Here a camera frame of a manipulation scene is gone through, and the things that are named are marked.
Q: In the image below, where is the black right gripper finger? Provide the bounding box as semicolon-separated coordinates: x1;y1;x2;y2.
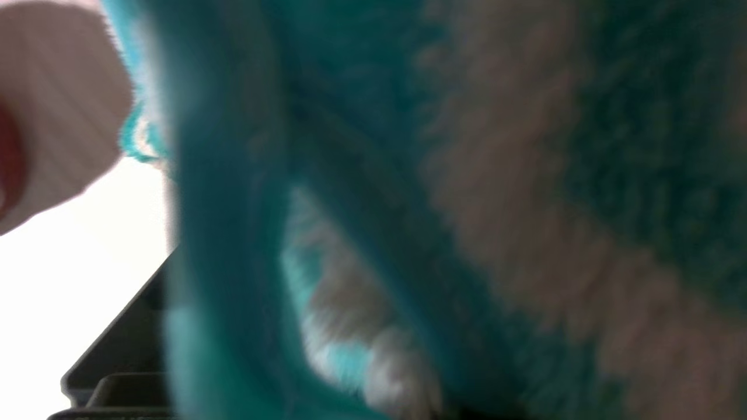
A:
47;251;176;420

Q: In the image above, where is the blue white striped towel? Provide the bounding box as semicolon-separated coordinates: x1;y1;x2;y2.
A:
99;0;747;420

